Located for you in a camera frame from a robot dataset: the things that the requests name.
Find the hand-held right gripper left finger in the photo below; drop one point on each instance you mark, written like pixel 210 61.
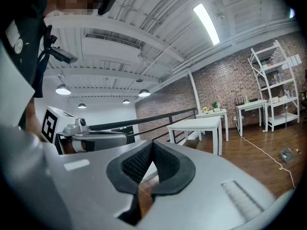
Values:
pixel 91 190

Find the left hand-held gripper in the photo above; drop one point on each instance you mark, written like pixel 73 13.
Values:
pixel 51 126

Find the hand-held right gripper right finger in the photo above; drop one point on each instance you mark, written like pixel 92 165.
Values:
pixel 204 188

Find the person's left forearm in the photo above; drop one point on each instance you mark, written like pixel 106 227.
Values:
pixel 34 123

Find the dome pendant lamp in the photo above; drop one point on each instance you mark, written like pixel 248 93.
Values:
pixel 63 90
pixel 81 106
pixel 126 101
pixel 144 93

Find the black metal railing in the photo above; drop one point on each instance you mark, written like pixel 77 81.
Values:
pixel 144 120

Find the brown cardboard box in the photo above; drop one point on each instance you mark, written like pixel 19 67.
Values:
pixel 192 144

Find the large white table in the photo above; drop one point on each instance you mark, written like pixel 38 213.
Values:
pixel 196 123

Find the white table with plants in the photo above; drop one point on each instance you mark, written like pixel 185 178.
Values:
pixel 216 114

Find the potted flowers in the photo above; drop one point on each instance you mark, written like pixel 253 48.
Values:
pixel 207 109

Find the green potted plant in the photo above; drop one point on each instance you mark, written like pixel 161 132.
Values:
pixel 215 105

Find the small white desk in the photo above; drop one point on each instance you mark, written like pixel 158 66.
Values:
pixel 251 104

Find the green bottle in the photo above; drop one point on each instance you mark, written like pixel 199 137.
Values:
pixel 246 99

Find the white metal shelf rack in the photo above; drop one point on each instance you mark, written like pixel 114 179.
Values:
pixel 284 118

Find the person's black shirt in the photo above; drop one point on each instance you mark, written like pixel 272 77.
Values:
pixel 24 56

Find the long ceiling strip light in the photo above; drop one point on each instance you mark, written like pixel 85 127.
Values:
pixel 207 24

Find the black chest-mounted camera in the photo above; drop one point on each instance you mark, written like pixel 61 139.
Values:
pixel 62 54

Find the black head-worn camera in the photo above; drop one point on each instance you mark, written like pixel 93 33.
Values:
pixel 107 3

